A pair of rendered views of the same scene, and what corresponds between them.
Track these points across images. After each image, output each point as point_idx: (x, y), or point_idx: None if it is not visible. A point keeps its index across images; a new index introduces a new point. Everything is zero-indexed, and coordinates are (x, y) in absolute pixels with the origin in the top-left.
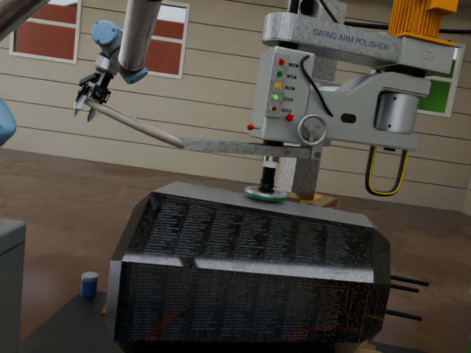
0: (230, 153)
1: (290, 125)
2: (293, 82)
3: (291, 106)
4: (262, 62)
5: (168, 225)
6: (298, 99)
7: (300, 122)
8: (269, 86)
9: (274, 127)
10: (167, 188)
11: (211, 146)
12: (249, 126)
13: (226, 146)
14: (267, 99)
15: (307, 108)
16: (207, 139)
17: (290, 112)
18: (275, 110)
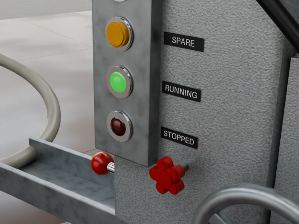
0: (71, 222)
1: (201, 198)
2: (196, 17)
3: (200, 124)
4: None
5: None
6: (228, 93)
7: (195, 215)
8: (94, 37)
9: (143, 193)
10: None
11: (30, 190)
12: (91, 164)
13: (59, 201)
14: (94, 89)
15: (281, 138)
16: (77, 156)
17: (195, 147)
18: (123, 134)
